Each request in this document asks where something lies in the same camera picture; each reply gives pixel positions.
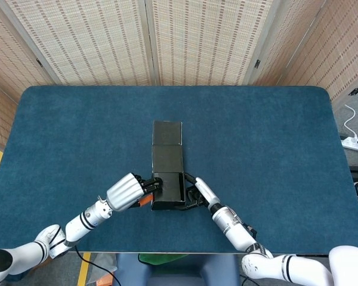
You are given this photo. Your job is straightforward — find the left robot hand orange thumb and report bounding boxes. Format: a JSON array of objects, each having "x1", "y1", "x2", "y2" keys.
[{"x1": 106, "y1": 172, "x2": 163, "y2": 212}]

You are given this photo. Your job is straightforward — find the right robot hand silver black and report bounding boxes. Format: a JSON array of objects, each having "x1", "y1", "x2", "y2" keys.
[{"x1": 176, "y1": 173, "x2": 221, "y2": 211}]

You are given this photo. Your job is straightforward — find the black cardboard box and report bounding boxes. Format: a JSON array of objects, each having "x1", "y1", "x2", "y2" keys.
[{"x1": 150, "y1": 120, "x2": 186, "y2": 212}]

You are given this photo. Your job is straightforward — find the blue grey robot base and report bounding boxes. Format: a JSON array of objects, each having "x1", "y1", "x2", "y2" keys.
[{"x1": 112, "y1": 253, "x2": 242, "y2": 286}]

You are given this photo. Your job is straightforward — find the clear plastic bag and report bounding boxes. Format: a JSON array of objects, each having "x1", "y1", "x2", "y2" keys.
[{"x1": 91, "y1": 253, "x2": 119, "y2": 284}]

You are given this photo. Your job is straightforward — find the green cloth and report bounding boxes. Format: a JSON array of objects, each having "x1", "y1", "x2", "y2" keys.
[{"x1": 138, "y1": 253, "x2": 187, "y2": 266}]

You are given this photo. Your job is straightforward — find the white power strip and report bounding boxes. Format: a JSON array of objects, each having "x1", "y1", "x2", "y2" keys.
[{"x1": 341, "y1": 135, "x2": 358, "y2": 153}]

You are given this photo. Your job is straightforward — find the woven bamboo folding screen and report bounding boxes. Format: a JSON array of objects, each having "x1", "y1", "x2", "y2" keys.
[{"x1": 0, "y1": 0, "x2": 358, "y2": 150}]

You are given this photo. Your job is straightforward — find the right arm black cable connector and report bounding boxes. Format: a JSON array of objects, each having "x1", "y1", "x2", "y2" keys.
[{"x1": 241, "y1": 222, "x2": 257, "y2": 238}]

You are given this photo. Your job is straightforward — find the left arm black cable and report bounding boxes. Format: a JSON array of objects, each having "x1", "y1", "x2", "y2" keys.
[{"x1": 74, "y1": 244, "x2": 123, "y2": 286}]

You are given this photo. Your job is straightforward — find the white power cable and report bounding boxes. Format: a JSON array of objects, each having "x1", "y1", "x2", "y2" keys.
[{"x1": 344, "y1": 104, "x2": 358, "y2": 141}]

